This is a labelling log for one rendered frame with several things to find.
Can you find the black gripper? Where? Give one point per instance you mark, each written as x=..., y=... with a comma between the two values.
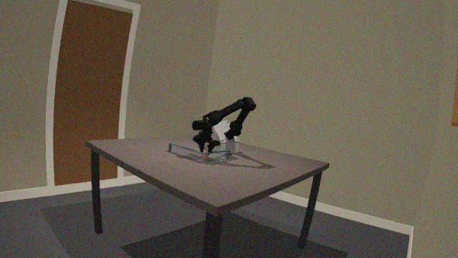
x=212, y=143

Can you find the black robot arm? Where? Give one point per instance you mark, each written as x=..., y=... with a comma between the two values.
x=217, y=116

